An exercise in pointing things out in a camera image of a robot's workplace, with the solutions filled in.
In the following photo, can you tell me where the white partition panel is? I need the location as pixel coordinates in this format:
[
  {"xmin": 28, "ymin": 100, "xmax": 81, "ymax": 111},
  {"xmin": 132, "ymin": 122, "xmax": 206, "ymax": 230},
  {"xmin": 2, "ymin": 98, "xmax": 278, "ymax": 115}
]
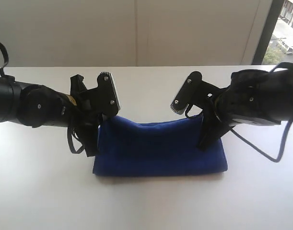
[{"xmin": 0, "ymin": 0, "xmax": 271, "ymax": 67}]

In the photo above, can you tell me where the blue microfiber towel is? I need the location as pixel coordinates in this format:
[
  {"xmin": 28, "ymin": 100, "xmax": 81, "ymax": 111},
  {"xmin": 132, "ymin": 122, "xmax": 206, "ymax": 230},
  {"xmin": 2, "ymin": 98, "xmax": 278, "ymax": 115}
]
[{"xmin": 93, "ymin": 115, "xmax": 228, "ymax": 177}]

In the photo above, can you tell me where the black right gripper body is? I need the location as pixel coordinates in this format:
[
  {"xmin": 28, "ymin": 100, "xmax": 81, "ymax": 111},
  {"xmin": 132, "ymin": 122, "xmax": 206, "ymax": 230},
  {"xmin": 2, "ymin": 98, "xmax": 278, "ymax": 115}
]
[{"xmin": 202, "ymin": 90, "xmax": 281, "ymax": 134}]

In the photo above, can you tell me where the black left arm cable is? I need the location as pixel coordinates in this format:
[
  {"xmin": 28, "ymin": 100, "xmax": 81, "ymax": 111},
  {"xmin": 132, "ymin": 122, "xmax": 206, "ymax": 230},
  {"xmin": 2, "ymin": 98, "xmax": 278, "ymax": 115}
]
[{"xmin": 0, "ymin": 40, "xmax": 86, "ymax": 154}]

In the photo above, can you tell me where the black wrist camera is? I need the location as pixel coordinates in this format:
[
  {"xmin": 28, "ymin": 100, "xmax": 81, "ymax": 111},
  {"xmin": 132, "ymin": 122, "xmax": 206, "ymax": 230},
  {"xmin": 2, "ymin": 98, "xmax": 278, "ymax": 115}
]
[
  {"xmin": 170, "ymin": 71, "xmax": 223, "ymax": 115},
  {"xmin": 84, "ymin": 72, "xmax": 120, "ymax": 117}
]

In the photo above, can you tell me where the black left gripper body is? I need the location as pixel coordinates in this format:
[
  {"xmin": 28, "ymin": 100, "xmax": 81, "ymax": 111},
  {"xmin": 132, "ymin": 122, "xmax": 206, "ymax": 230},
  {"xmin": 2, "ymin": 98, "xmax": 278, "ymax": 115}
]
[{"xmin": 47, "ymin": 74, "xmax": 103, "ymax": 134}]

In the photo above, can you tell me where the dark window frame post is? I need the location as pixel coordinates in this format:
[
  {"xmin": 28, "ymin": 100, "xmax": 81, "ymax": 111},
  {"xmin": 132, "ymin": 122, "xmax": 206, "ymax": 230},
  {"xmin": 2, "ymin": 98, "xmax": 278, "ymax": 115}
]
[{"xmin": 251, "ymin": 0, "xmax": 284, "ymax": 65}]

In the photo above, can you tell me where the white vehicle outside window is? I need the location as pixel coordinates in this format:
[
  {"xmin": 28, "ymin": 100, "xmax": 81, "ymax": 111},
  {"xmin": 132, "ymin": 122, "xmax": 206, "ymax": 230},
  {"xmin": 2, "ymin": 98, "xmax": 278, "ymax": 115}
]
[{"xmin": 283, "ymin": 43, "xmax": 293, "ymax": 55}]

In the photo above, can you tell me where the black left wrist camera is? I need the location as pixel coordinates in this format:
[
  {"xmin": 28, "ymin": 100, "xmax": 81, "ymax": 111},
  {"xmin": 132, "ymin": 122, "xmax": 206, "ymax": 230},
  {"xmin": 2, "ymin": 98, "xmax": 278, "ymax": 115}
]
[{"xmin": 84, "ymin": 72, "xmax": 120, "ymax": 117}]

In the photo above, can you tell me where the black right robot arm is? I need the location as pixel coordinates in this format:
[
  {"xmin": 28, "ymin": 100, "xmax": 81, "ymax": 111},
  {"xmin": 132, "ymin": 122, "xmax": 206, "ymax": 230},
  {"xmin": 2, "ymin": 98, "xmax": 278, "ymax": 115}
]
[{"xmin": 197, "ymin": 62, "xmax": 293, "ymax": 150}]

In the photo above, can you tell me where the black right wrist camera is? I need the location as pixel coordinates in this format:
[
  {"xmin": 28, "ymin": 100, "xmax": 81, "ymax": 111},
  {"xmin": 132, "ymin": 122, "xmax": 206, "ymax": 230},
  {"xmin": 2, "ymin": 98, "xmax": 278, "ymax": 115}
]
[{"xmin": 170, "ymin": 71, "xmax": 223, "ymax": 115}]

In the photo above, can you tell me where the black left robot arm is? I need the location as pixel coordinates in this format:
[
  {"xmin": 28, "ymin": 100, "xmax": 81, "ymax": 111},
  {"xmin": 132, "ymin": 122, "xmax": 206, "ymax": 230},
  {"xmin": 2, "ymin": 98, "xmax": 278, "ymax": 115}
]
[{"xmin": 0, "ymin": 75, "xmax": 100, "ymax": 157}]

